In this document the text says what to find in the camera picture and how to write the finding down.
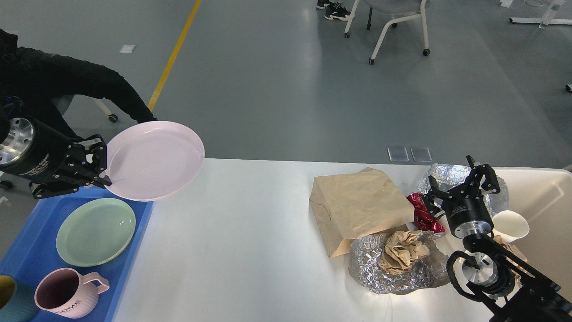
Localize pink plate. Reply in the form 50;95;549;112
106;121;206;201

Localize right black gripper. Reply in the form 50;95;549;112
423;155;501;238

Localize black sneakers at top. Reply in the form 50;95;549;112
316;0;351;21

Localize white stand base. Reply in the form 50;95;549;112
509;0;572;29

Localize foil tray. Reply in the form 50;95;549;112
349;231;450;295

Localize light green plate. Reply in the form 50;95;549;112
56;198;136;267

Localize crumpled brown paper scrap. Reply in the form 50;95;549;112
493;236;528;288

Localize back crumpled foil container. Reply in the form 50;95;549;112
417;163;509;217

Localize blue plastic tray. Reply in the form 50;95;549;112
0;188;153;322

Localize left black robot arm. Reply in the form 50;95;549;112
0;97;112;199

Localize left floor socket cover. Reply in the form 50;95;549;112
387;146;410;162

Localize brown paper ball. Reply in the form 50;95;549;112
379;230;430;275

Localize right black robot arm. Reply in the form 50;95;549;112
422;156;571;322

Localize white paper cup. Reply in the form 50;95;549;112
492;210;530;243

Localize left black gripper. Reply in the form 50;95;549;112
0;117;112;199

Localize right floor socket cover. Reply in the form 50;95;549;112
410;147;433;162

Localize white frame office chair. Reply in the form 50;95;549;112
345;0;430;65

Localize brown paper bag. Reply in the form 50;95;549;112
309;167;414;258

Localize dark teal cup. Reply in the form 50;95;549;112
0;275;40;322

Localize white plastic bin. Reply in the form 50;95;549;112
495;167;572;301

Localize crushed red can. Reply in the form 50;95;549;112
406;192;446;240

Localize pink HOME mug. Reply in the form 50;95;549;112
34;268;110;319

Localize white side table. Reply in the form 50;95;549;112
0;172;14;191

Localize seated person in black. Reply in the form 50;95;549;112
0;30;156;139

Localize floor socket cover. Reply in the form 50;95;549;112
410;147;433;162
387;146;410;162

